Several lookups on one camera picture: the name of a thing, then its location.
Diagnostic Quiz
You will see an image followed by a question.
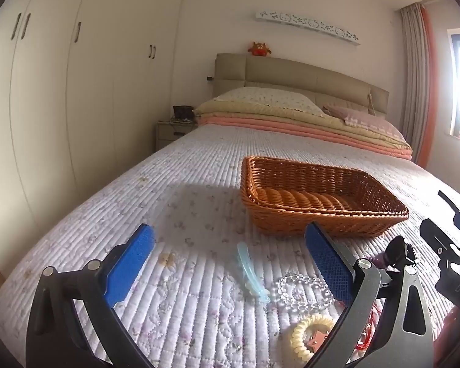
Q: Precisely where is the black claw hair clip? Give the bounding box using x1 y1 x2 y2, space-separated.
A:
383 235 418 273

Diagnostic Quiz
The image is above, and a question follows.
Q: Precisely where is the cream coil hair tie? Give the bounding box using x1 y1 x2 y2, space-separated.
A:
285 313 338 362

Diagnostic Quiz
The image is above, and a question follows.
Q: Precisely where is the yellow folded blanket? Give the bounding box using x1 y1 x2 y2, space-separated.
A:
194 100 412 150

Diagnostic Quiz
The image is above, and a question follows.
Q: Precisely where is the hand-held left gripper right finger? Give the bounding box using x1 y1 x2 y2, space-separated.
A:
304 221 435 368

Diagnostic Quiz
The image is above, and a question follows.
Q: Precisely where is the red string bracelet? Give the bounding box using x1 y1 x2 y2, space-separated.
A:
355 303 380 351

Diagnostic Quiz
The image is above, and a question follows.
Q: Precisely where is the light blue hair clip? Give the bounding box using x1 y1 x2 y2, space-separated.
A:
236 242 271 303

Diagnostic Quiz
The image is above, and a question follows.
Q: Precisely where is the pink folded blanket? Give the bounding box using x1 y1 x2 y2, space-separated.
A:
197 117 412 161

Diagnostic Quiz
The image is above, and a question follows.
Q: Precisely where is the pink pillow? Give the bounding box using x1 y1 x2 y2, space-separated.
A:
322 104 405 140

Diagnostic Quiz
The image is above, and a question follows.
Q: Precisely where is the quilted floral bedspread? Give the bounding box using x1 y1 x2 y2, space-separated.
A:
0 125 460 368

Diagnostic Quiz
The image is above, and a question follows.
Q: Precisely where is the white carved wall shelf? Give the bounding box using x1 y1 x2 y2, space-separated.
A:
255 10 360 46

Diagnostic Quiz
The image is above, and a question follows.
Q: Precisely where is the red plush toy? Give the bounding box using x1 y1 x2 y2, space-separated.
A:
248 41 272 57

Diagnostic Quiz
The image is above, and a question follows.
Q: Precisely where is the beige padded headboard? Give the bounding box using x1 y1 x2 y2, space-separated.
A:
214 53 390 116

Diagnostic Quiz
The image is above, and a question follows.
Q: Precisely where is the small tan hair ornament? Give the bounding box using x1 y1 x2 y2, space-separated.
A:
305 330 328 349

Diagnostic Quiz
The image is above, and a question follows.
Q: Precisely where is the brown wicker basket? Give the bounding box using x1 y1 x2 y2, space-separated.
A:
241 156 410 237

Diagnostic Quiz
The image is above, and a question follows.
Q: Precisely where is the clear bead bracelet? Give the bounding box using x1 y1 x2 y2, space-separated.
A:
270 273 336 313

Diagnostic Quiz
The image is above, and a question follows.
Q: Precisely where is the white wardrobe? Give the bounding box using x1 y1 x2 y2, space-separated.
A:
0 0 185 273

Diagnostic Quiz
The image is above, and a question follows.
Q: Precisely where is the grey and orange curtain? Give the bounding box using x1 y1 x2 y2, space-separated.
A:
400 3 435 167

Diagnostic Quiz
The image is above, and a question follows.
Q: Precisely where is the white floral pillow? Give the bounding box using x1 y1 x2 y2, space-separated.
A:
211 86 324 117

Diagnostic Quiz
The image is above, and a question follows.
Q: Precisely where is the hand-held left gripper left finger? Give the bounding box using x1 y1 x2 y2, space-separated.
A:
25 223 156 368

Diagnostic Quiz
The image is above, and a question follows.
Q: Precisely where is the beige nightstand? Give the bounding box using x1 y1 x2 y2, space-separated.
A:
155 121 198 152

